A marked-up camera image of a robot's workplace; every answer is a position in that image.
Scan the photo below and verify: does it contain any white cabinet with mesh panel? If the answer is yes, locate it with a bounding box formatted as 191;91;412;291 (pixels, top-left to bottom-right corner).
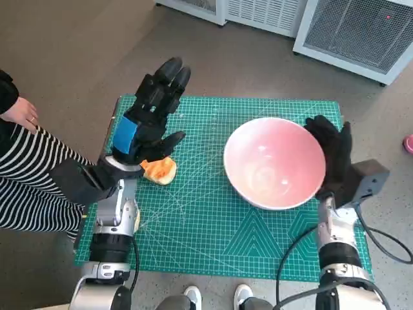
292;0;413;87

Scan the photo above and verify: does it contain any person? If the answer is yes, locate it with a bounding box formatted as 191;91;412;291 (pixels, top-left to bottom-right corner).
0;69;88;242

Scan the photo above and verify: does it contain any person's hand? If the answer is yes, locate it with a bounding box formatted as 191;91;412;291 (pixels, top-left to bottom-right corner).
0;96;39;132

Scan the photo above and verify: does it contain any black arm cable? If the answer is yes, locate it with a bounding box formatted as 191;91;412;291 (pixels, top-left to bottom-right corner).
274;225;388;310
124;235;141;293

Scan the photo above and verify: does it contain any oblong orange striped toy bread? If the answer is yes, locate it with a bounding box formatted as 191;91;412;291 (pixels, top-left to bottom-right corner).
140;156;177;186

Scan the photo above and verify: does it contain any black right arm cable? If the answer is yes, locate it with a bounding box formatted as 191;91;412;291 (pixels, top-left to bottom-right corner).
274;225;388;310

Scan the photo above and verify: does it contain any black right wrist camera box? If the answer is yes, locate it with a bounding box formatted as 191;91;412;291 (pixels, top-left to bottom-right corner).
341;159;390;207

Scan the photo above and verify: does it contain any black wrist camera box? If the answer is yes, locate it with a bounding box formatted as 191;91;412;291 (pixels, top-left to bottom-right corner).
341;159;390;207
48;158;117;206

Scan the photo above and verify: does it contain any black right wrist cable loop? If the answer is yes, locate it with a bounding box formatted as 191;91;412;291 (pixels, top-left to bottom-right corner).
356;203;413;265

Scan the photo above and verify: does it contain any white cabinet with louvre grille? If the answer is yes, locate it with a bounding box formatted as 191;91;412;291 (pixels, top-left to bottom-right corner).
224;0;309;39

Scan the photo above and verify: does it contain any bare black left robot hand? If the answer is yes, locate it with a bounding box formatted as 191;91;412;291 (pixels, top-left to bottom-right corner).
111;57;192;165

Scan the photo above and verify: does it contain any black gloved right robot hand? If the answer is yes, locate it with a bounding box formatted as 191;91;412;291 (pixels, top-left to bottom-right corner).
305;114;358;207

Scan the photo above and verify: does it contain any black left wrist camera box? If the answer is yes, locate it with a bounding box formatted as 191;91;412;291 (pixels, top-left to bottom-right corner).
48;158;117;206

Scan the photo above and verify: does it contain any narrow white cabinet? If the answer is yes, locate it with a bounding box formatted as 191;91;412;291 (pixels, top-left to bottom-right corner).
154;0;228;26

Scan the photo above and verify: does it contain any green cutting mat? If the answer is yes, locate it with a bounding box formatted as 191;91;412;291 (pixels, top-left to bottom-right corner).
73;94;375;284

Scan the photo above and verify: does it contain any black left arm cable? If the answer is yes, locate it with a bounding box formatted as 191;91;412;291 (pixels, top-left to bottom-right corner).
124;235;141;293

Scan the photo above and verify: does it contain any pink bowl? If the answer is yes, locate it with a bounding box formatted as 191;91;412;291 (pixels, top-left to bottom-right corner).
223;117;327;211

